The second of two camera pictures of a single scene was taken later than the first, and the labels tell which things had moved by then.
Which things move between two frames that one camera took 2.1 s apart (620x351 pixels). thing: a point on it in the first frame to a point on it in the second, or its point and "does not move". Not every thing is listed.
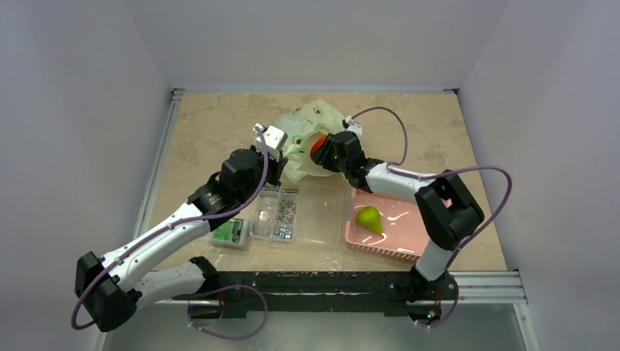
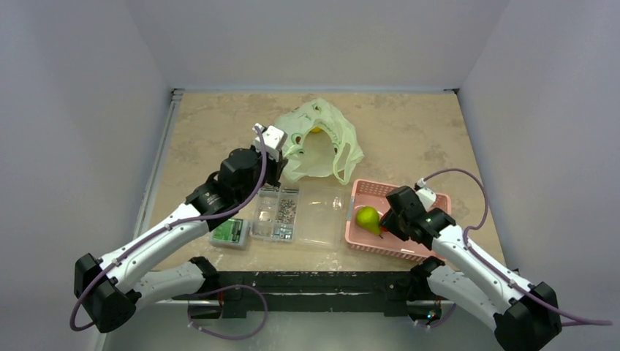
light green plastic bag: [299, 129] does not move
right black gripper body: [328, 147] to [391, 223]
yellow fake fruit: [369, 217] does not move
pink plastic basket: [404, 232] does not move
